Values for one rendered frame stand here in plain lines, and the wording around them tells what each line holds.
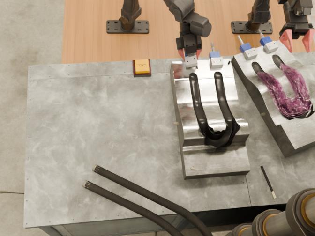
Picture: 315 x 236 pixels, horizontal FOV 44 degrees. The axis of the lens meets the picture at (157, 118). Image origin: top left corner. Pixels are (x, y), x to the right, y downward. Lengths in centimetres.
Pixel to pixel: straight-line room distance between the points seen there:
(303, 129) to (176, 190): 57
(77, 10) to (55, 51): 88
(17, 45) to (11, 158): 81
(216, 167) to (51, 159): 66
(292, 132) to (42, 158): 101
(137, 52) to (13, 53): 124
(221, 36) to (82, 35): 66
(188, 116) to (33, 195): 68
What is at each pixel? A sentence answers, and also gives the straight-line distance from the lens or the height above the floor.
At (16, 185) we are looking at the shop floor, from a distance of 249.
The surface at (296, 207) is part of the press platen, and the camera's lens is 88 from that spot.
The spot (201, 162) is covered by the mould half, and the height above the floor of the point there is 86.
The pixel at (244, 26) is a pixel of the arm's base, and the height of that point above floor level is 81.
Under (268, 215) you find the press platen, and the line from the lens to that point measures 113.
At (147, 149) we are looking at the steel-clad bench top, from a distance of 163.
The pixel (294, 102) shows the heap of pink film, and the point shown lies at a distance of 176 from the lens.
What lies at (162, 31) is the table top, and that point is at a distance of 191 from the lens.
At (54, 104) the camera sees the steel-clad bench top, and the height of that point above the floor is 80.
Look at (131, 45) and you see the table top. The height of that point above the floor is 80.
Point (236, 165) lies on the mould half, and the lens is 160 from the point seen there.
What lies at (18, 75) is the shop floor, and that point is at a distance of 278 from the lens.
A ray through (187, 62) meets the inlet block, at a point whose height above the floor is 94.
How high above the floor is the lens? 234
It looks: 66 degrees down
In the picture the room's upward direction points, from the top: 11 degrees clockwise
